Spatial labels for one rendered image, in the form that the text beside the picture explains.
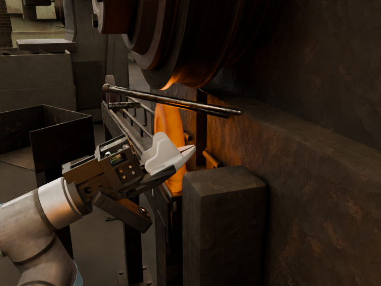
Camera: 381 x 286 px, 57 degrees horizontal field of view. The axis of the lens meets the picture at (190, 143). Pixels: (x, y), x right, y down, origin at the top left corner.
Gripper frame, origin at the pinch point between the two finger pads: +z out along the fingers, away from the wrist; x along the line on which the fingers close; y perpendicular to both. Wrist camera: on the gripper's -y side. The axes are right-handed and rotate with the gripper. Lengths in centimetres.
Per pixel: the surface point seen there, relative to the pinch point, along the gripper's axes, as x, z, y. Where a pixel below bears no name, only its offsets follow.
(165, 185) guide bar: 2.1, -6.1, -4.6
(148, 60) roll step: 2.3, -0.2, 16.9
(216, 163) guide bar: -1.7, 3.3, -3.0
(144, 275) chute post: 64, -28, -72
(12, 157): 59, -44, -3
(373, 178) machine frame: -32.6, 9.7, 6.1
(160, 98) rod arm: -3.3, -1.4, 12.0
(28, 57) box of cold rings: 243, -55, 14
